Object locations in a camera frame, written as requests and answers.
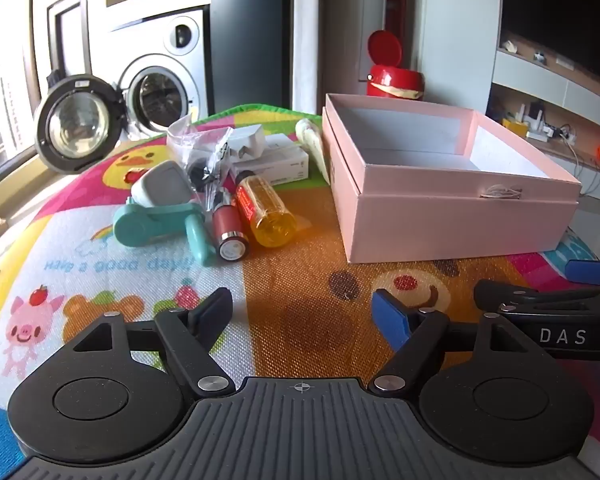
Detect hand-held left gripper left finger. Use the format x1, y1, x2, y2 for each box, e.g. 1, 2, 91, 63
74, 287, 237, 397

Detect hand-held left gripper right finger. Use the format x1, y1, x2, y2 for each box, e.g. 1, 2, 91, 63
371, 287, 531, 396

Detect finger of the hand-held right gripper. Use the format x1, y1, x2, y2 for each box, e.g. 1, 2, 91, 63
474, 279, 600, 318
564, 259, 600, 284

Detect pink cardboard box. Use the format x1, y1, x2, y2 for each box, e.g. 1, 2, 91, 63
322, 92, 583, 265

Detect clear plastic bag black items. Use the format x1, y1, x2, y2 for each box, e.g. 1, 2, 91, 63
167, 115, 236, 197

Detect colourful cartoon play mat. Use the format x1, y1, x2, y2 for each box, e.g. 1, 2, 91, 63
0, 104, 600, 480

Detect red cylindrical tube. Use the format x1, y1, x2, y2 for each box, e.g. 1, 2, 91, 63
211, 187, 251, 262

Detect teal plastic gadget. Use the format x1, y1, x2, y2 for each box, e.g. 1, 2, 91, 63
112, 195, 219, 267

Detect amber bottle red label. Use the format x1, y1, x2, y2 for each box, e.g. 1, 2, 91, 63
234, 172, 297, 249

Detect white charger plug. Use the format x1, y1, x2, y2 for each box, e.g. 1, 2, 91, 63
130, 160, 194, 209

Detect white cardboard box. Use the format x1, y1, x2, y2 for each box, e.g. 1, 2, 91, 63
229, 146, 311, 184

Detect white power adapter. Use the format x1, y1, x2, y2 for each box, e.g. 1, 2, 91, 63
229, 126, 267, 161

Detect white tv cabinet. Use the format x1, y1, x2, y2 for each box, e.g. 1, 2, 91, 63
485, 30, 600, 201

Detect silver washing machine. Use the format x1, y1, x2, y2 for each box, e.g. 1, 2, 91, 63
32, 7, 212, 177

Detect black television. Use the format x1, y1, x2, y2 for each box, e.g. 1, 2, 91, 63
500, 0, 600, 95

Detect white leaning board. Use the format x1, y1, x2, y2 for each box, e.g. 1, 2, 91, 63
292, 0, 332, 117

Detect dark framed door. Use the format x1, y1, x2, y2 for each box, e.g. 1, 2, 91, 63
46, 0, 89, 92

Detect balcony window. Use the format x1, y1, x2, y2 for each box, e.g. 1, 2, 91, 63
0, 0, 47, 196

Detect white cable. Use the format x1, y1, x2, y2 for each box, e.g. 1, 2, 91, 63
560, 132, 598, 197

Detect red pedestal trash bin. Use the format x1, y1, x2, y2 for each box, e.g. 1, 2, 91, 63
366, 29, 426, 101

